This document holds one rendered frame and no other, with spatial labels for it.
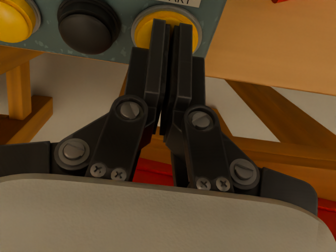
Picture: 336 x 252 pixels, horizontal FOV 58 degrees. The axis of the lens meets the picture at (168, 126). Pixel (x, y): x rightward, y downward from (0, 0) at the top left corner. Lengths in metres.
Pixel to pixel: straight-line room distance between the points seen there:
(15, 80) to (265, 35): 0.82
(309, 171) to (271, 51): 0.20
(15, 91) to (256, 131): 0.86
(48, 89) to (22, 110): 0.24
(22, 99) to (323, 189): 0.80
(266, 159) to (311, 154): 0.07
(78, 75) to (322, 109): 0.93
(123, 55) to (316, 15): 0.11
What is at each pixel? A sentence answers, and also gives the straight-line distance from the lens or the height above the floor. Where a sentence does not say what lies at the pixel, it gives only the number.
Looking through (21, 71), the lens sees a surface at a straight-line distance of 0.93.
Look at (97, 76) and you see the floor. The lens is 1.12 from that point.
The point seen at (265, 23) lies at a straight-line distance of 0.18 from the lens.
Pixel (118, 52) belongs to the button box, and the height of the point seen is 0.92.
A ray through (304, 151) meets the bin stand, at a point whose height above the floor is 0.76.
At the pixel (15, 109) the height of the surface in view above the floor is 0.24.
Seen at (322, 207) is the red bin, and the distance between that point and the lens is 0.36.
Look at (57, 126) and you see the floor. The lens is 1.22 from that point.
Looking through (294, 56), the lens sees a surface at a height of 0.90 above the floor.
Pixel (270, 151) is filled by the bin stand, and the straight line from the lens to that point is 0.36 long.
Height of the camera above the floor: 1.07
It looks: 67 degrees down
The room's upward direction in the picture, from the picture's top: 173 degrees clockwise
